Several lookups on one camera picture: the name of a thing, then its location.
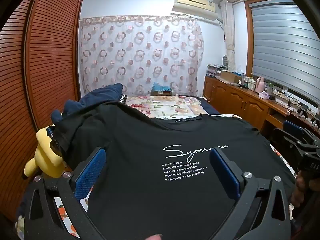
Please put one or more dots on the pink tissue pack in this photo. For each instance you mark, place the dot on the pink tissue pack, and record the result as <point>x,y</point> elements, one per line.
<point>264,95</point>

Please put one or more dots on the floral blanket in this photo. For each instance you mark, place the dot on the floral blanket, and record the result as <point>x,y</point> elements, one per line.
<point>162,106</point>

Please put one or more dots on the circle patterned sheer curtain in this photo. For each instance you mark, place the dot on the circle patterned sheer curtain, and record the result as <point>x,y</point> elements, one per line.
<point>140,55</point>

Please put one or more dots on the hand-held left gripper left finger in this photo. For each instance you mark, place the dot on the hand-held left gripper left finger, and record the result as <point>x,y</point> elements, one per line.
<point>90,175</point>

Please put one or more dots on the yellow plush toy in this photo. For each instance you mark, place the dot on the yellow plush toy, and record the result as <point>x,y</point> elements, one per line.
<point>45,160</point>

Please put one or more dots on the brown louvered wardrobe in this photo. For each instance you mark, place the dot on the brown louvered wardrobe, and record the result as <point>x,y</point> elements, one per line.
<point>50,55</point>

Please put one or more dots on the wooden cabinet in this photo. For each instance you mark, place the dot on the wooden cabinet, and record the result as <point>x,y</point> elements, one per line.
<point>237,100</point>

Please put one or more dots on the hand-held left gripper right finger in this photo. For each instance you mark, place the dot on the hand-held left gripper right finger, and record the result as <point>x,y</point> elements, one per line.
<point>225,175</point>

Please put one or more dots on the beige window curtain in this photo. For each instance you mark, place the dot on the beige window curtain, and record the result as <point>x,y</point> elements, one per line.
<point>228,30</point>

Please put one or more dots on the person's right hand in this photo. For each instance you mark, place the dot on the person's right hand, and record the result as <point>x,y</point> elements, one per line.
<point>300,190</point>

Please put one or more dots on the blue item in box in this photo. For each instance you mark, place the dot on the blue item in box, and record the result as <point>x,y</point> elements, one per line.
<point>161,88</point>

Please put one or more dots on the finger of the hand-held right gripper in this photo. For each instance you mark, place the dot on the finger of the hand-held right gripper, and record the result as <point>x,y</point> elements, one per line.
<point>293,130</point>
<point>285,138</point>

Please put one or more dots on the pink bottle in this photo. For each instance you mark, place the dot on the pink bottle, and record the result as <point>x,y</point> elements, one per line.
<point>260,83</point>

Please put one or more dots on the stack of folded clothes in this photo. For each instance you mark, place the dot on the stack of folded clothes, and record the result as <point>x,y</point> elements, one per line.
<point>215,69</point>

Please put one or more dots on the beige wall air conditioner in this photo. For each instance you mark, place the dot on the beige wall air conditioner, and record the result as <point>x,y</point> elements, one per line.
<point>195,5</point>

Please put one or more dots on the grey window blind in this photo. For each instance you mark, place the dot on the grey window blind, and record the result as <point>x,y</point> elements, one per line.
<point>282,50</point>

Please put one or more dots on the orange print bed sheet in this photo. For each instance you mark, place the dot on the orange print bed sheet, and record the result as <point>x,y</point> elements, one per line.
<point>65,217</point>

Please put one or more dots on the navy bed sheet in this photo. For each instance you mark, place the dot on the navy bed sheet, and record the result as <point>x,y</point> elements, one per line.
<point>208,107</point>

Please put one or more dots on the black printed t-shirt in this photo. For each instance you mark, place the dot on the black printed t-shirt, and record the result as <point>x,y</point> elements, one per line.
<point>150,130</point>

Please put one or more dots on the navy blue garment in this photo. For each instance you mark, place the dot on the navy blue garment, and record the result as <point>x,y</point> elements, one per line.
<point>100,95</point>

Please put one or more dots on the open cardboard box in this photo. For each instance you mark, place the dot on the open cardboard box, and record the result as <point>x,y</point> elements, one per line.
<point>228,76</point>

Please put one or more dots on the small grey fan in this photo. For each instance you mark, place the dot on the small grey fan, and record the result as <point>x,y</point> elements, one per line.
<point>225,60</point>

